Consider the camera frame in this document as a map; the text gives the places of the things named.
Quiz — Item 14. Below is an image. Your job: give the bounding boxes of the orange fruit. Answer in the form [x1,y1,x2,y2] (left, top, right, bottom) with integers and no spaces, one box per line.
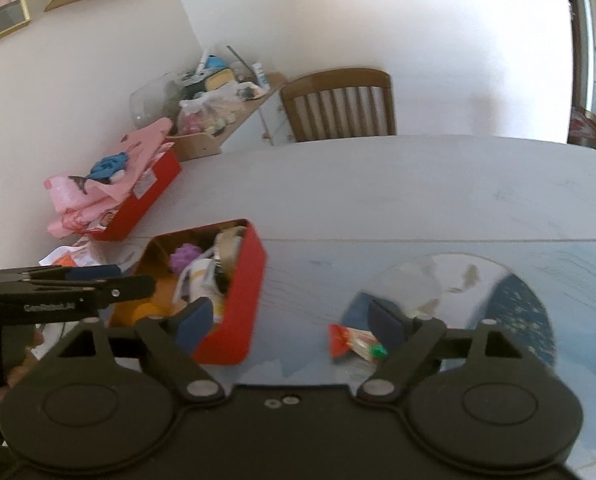
[130,299,173,325]

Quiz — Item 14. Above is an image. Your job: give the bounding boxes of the green yellow container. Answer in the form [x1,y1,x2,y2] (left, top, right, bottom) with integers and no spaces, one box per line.
[181,67,236,100]

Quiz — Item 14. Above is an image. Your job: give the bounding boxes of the red cardboard box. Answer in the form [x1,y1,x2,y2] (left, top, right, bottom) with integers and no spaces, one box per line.
[85,148,182,242]

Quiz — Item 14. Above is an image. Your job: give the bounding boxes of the wooden side shelf cabinet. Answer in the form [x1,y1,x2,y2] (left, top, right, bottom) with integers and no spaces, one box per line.
[168,73,295,162]

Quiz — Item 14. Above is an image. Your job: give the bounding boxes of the glass bowl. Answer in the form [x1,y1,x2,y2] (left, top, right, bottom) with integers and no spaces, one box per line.
[129,73,182,128]

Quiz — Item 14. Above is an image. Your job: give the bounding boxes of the purple spiky toy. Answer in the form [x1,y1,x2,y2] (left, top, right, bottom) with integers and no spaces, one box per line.
[169,243,204,274]

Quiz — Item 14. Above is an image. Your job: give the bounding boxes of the white yellow pill bottle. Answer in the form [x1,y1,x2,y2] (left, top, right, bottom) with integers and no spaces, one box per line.
[172,258,225,324]

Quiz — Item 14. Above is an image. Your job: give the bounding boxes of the wooden chair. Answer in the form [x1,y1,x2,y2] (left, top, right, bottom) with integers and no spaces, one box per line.
[280,67,397,143]

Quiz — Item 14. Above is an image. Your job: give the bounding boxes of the orange white medicine box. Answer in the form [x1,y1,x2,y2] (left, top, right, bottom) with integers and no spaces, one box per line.
[39,236,107,268]

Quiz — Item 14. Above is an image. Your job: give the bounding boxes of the red snack packet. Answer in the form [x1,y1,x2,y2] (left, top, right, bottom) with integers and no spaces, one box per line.
[328,324,388,362]

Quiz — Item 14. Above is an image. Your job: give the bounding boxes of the red metal tin box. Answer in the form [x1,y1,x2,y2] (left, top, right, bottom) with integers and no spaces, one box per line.
[109,219,266,365]

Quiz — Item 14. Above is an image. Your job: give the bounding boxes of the tape roll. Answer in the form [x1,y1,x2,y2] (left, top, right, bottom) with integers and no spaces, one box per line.
[213,226,246,294]

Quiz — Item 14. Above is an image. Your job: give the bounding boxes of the person's left hand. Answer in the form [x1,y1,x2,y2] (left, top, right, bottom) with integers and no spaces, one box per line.
[0,330,44,405]

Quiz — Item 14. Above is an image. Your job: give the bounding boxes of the white tube on shelf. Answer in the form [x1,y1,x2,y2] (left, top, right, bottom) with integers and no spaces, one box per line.
[251,62,271,92]

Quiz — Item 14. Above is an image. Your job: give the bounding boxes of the blue cloth toy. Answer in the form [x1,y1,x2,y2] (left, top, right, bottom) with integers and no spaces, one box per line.
[86,152,129,184]

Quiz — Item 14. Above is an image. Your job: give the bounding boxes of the white plastic bag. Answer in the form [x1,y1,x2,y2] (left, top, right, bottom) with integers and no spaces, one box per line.
[176,81,245,136]

